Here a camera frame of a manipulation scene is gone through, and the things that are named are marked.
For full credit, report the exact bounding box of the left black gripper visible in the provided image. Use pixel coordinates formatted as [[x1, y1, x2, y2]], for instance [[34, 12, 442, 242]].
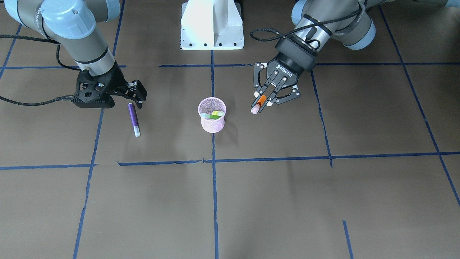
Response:
[[253, 37, 318, 113]]

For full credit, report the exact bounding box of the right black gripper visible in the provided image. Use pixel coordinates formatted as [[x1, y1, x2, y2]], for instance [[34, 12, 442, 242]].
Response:
[[97, 61, 147, 109]]

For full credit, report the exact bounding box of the purple highlighter pen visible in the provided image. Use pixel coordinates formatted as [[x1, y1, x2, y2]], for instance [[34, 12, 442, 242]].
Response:
[[128, 102, 141, 137]]

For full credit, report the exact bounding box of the orange highlighter pen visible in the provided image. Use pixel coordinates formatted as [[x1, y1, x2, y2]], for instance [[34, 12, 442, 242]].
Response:
[[251, 95, 266, 115]]

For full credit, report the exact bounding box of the green highlighter pen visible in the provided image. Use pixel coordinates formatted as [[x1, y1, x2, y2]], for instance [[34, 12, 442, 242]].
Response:
[[200, 113, 221, 120]]

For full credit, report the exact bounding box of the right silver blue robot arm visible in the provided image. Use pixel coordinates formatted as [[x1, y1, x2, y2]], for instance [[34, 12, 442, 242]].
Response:
[[4, 0, 147, 109]]

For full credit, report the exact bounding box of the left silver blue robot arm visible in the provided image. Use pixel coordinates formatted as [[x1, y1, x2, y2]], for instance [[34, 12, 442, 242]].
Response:
[[250, 0, 384, 114]]

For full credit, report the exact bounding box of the pink mesh pen holder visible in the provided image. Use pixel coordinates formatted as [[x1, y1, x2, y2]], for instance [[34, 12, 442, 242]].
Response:
[[198, 97, 226, 133]]

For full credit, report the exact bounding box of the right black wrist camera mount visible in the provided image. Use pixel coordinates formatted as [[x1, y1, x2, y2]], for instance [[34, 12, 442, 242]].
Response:
[[71, 69, 115, 109]]

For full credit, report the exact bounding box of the black braided cable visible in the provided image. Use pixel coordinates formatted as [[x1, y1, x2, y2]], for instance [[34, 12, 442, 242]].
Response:
[[0, 34, 87, 106], [250, 0, 367, 42]]

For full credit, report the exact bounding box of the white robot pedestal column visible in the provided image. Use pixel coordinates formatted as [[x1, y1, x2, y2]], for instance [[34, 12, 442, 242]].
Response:
[[180, 0, 245, 50]]

